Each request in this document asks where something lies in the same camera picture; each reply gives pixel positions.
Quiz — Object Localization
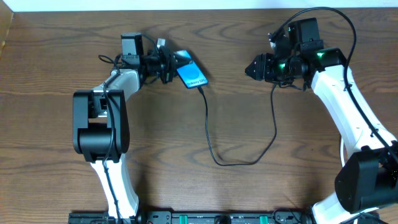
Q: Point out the blue Galaxy smartphone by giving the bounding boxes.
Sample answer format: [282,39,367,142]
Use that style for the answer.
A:
[176,50,208,89]

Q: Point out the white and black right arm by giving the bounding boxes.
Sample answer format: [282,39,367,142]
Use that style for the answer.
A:
[245,18,397,223]

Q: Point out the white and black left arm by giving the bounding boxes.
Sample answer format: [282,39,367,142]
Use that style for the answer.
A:
[68,32,193,223]

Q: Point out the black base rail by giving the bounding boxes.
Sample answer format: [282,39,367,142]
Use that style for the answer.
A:
[68,210,381,224]

